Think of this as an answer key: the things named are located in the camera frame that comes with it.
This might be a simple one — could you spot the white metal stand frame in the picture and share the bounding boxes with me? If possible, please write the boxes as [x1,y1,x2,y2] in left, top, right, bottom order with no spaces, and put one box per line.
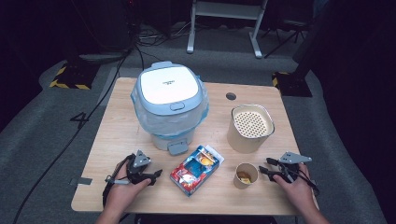
[186,0,269,60]

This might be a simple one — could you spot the person's left hand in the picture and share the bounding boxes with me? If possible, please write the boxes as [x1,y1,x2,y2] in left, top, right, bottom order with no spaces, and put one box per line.
[106,161,152,210]

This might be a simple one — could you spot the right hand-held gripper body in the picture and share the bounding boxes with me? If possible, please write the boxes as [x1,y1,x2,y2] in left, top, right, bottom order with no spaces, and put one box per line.
[269,151,313,184]

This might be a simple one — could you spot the white and blue pedal bin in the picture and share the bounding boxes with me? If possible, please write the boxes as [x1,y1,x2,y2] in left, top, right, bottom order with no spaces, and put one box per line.
[130,60,210,157]

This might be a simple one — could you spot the clear plastic bin liner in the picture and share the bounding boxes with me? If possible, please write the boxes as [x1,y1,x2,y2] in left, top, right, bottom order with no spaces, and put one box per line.
[130,79,210,140]

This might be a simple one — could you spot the brown food scraps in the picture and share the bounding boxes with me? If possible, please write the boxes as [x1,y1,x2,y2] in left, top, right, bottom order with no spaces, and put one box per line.
[236,171,253,185]

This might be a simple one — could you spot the black tripod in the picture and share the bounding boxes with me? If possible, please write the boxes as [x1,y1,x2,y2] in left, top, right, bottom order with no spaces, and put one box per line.
[263,20,312,60]

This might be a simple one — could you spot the bundle of floor cables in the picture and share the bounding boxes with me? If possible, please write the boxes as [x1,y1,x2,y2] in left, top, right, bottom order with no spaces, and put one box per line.
[135,21,191,49]

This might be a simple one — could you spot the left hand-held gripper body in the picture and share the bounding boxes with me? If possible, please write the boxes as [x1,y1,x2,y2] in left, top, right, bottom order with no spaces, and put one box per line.
[126,149,154,186]

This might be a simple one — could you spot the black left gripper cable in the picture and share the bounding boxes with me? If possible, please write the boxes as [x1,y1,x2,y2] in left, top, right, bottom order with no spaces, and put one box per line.
[102,154,135,208]

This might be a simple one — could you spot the long black floor cable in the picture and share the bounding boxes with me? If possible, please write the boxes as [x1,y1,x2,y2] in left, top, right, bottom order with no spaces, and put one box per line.
[11,46,134,224]

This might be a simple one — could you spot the grey tape piece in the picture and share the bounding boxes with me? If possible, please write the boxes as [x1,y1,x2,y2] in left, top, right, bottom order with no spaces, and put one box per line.
[69,176,93,187]

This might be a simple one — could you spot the brown paper cup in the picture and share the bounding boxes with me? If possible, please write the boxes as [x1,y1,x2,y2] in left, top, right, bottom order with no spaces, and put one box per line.
[233,162,260,190]

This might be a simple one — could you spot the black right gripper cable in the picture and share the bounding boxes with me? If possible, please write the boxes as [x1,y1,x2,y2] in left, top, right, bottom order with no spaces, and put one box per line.
[295,169,321,197]

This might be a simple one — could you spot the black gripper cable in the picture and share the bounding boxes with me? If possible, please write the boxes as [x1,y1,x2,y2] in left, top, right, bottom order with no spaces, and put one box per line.
[102,154,135,208]
[295,169,321,197]

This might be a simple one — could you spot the colourful cardboard carton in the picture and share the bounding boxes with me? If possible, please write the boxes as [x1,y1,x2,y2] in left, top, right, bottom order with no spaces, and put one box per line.
[169,144,226,198]

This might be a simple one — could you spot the person's right hand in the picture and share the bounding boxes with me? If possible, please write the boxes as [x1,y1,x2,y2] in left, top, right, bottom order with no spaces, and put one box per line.
[273,163,315,215]

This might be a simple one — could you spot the grey cable plug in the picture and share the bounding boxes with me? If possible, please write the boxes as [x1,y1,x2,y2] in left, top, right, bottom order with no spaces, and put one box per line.
[105,176,131,186]

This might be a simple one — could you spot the beige canister with perforated strainer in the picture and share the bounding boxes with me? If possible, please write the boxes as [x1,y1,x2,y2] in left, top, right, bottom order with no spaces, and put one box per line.
[226,103,276,155]

